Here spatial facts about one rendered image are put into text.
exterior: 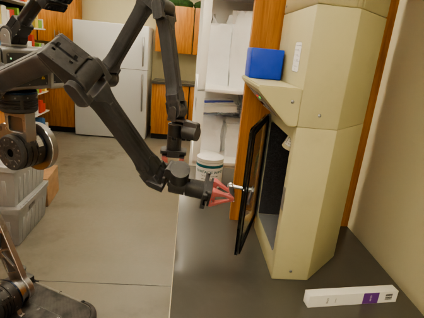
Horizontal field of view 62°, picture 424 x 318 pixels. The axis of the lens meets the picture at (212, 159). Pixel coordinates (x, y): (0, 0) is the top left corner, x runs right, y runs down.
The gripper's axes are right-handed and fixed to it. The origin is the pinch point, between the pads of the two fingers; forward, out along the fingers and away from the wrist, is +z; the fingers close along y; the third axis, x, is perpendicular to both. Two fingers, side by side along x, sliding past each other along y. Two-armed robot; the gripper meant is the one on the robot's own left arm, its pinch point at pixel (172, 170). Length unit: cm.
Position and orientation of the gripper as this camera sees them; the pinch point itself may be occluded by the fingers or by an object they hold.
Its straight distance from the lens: 144.2
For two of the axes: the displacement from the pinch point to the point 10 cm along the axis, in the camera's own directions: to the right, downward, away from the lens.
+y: 9.9, 0.8, 0.8
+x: -0.5, -3.1, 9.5
